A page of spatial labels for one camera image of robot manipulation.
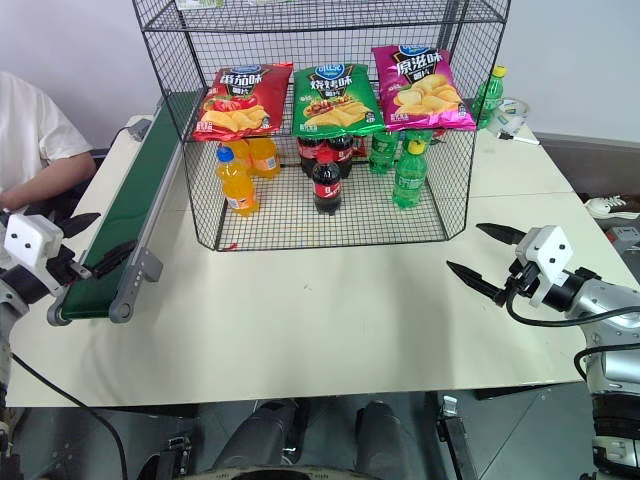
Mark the magenta potato chips bag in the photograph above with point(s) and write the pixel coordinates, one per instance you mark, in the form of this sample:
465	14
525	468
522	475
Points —
425	90

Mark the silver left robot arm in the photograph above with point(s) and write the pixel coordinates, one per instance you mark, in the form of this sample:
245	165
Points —
12	300

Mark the dark grey corded electronic device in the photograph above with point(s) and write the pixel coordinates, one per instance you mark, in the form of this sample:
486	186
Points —
140	129

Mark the red potato chips bag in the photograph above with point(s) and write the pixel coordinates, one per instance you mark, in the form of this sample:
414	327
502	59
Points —
240	102

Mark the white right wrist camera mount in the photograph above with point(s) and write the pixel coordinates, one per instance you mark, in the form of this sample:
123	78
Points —
550	247

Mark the dark rounded cylinder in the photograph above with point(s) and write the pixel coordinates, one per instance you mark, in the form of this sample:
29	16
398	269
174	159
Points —
382	435
260	435

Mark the white marker pen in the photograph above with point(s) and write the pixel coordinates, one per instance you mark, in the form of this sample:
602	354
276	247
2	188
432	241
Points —
525	139

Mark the orange soda bottle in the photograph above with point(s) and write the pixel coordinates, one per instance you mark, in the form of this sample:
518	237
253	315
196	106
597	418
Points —
265	157
239	149
239	187

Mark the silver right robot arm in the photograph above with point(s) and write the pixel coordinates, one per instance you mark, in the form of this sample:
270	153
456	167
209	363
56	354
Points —
610	310

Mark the green potato chips bag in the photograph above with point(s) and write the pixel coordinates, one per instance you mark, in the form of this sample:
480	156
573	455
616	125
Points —
332	102

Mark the green white package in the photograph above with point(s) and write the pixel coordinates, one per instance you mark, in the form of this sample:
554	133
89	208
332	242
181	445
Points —
200	3

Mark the green conveyor belt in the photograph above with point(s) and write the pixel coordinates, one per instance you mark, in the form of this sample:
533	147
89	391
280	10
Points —
130	200

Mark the white sneaker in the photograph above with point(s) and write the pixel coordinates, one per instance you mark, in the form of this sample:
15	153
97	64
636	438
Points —
607	205

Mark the person in white shirt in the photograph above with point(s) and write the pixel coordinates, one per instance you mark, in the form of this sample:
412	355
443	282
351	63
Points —
30	135

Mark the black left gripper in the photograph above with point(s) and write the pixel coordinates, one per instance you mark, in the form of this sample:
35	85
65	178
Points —
67	265

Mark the green soda bottle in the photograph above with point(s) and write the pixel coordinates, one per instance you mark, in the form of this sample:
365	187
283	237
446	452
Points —
489	97
410	180
382	152

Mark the black table leg bracket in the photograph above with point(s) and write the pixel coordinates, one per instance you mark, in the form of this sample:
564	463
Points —
455	435

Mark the grey box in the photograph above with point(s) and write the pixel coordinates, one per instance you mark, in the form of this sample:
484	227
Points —
625	235

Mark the cola bottle red label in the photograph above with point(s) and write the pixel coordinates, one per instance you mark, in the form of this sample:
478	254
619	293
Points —
307	152
326	187
342	150

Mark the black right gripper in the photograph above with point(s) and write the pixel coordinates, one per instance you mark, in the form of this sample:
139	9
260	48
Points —
522	280

